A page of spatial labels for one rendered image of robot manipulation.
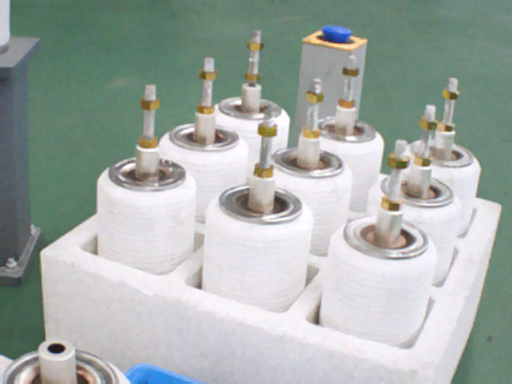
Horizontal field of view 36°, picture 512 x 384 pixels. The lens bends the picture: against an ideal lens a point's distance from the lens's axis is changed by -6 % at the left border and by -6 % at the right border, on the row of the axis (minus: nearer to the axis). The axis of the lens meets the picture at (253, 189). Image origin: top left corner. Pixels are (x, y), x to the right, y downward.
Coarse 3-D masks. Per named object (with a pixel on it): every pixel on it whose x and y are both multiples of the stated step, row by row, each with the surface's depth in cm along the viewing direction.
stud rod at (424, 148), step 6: (426, 108) 76; (432, 108) 76; (426, 114) 76; (432, 114) 76; (432, 120) 76; (426, 132) 77; (426, 138) 77; (420, 144) 78; (426, 144) 77; (420, 150) 78; (426, 150) 77; (420, 156) 78; (426, 156) 78
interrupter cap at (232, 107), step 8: (224, 104) 98; (232, 104) 99; (240, 104) 99; (264, 104) 99; (272, 104) 100; (224, 112) 96; (232, 112) 96; (240, 112) 96; (280, 112) 97; (256, 120) 95
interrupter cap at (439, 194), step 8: (408, 176) 82; (384, 184) 80; (432, 184) 81; (440, 184) 81; (384, 192) 78; (400, 192) 79; (432, 192) 80; (440, 192) 79; (448, 192) 80; (408, 200) 77; (416, 200) 77; (424, 200) 77; (432, 200) 77; (440, 200) 78; (448, 200) 77
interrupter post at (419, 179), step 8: (416, 168) 78; (424, 168) 78; (432, 168) 78; (416, 176) 78; (424, 176) 78; (408, 184) 79; (416, 184) 78; (424, 184) 78; (408, 192) 79; (416, 192) 79; (424, 192) 79
